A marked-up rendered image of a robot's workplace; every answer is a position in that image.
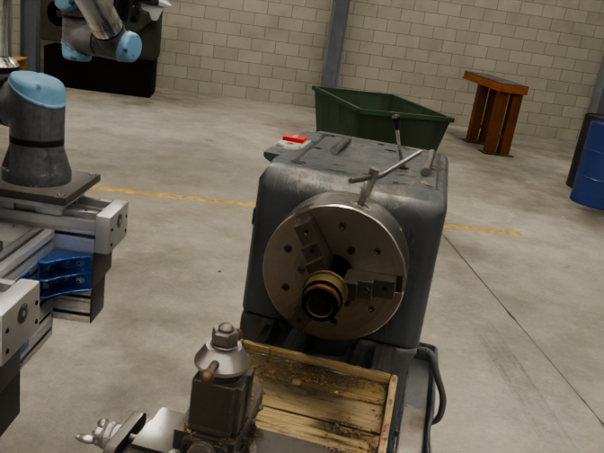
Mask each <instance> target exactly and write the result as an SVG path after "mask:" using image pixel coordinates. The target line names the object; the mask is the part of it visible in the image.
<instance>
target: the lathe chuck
mask: <svg viewBox="0 0 604 453"><path fill-rule="evenodd" d="M359 199H360V198H357V197H353V196H349V195H340V194H334V195H324V196H321V197H317V198H314V199H311V200H308V201H306V202H304V203H303V204H301V205H299V206H298V207H297V208H295V209H294V210H293V211H292V212H290V213H289V215H288V216H287V217H286V218H285V219H284V220H283V221H282V223H281V224H280V225H279V226H278V227H277V229H276V230H275V231H274V233H273V234H272V236H271V238H270V240H269V242H268V244H267V246H266V249H265V253H264V256H263V264H262V272H263V279H264V284H265V287H266V289H267V292H268V295H269V297H270V299H271V302H272V303H273V305H274V306H275V307H276V308H277V310H278V311H279V312H280V314H281V315H282V316H283V317H284V318H285V319H286V320H288V319H289V317H290V316H291V315H292V313H293V312H294V311H295V309H296V308H297V307H298V305H299V304H300V302H301V301H302V292H303V286H304V283H305V280H306V278H307V277H308V276H309V273H308V271H307V269H306V266H305V265H306V259H305V257H304V255H303V253H302V251H301V248H302V247H303V245H302V244H301V242H300V240H299V238H298V235H297V233H296V231H295V229H294V226H295V225H296V224H297V223H298V221H297V219H296V217H295V216H296V214H297V213H298V212H300V211H303V210H305V209H309V208H310V209H311V211H312V213H313V215H314V217H315V220H316V222H317V224H318V225H319V227H320V229H321V232H322V234H323V236H324V239H325V241H326V242H327V244H328V246H329V248H330V250H331V253H332V254H333V255H338V256H341V257H342V258H344V259H345V260H346V261H347V262H348V263H349V264H350V265H351V267H352V268H353V269H354V270H359V271H371V272H377V273H384V274H390V275H396V276H404V282H403V288H402V293H400V292H395V294H394V299H389V298H377V297H372V298H371V300H369V299H363V298H356V301H349V300H346V302H345V304H344V305H343V306H342V308H341V310H340V311H339V312H338V313H337V315H336V316H335V317H334V318H333V319H331V320H329V321H326V322H317V321H315V320H312V321H311V322H309V323H308V325H307V326H306V328H305V329H304V330H303V331H302V332H304V333H307V334H309V335H312V336H314V337H317V338H320V339H325V340H330V341H348V340H354V339H358V338H361V337H364V336H366V335H369V334H371V333H374V332H375V331H376V330H378V329H379V328H380V327H382V326H383V325H384V324H385V323H387V322H388V321H389V320H390V318H391V317H392V316H393V315H394V313H395V312H396V310H397V308H398V307H399V306H400V304H401V301H402V299H403V296H404V289H405V285H406V280H407V275H408V268H409V259H408V252H407V248H406V244H405V241H404V238H403V236H402V234H401V232H400V230H399V229H398V227H397V226H396V224H395V222H394V221H393V220H392V219H391V218H390V217H389V216H388V215H387V214H386V213H385V212H384V211H383V210H381V209H380V208H378V207H377V206H375V205H373V204H372V203H370V202H368V201H365V204H364V205H365V206H367V209H364V208H362V207H359V206H357V205H355V204H354V203H353V202H359Z"/></svg>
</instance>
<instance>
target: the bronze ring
mask: <svg viewBox="0 0 604 453"><path fill-rule="evenodd" d="M347 297H348V287H347V284H346V282H345V281H344V279H343V278H342V277H341V276H340V275H338V274H337V273H335V272H333V271H326V270H321V271H315V272H313V273H311V274H310V275H309V276H308V277H307V278H306V280H305V283H304V286H303V292H302V301H301V306H302V309H303V311H304V313H305V314H306V315H307V316H308V317H309V318H311V319H313V320H315V321H317V322H326V321H329V320H331V319H333V318H334V317H335V316H336V315H337V313H338V312H339V311H340V310H341V308H342V306H343V305H344V304H345V302H346V300H347Z"/></svg>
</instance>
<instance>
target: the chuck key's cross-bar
mask: <svg viewBox="0 0 604 453"><path fill-rule="evenodd" d="M421 154H422V151H421V150H420V149H419V150H417V151H416V152H414V153H412V154H411V155H409V156H407V157H406V158H404V159H403V160H401V161H399V162H398V163H396V164H394V165H392V166H390V167H389V168H387V169H386V170H385V171H383V172H381V173H379V174H378V176H377V179H381V178H383V177H385V176H386V175H388V174H390V173H392V172H393V171H394V170H396V169H397V168H399V167H401V166H402V165H404V164H406V163H408V162H409V161H411V160H413V159H414V158H415V157H417V156H418V155H421ZM371 180H372V176H371V175H363V176H357V177H351V178H349V180H348V182H349V183H355V182H366V181H371Z"/></svg>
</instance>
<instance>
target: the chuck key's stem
mask: <svg viewBox="0 0 604 453"><path fill-rule="evenodd" d="M378 174H379V169H377V168H376V167H373V166H371V167H370V168H369V171H368V174H367V175H371V176H372V180H371V181H366V182H364V183H363V186H362V188H361V191H360V199H359V202H358V204H357V205H359V206H361V207H364V204H365V201H366V199H367V197H369V195H370V193H371V192H372V189H373V187H374V184H375V182H376V179H377V177H378Z"/></svg>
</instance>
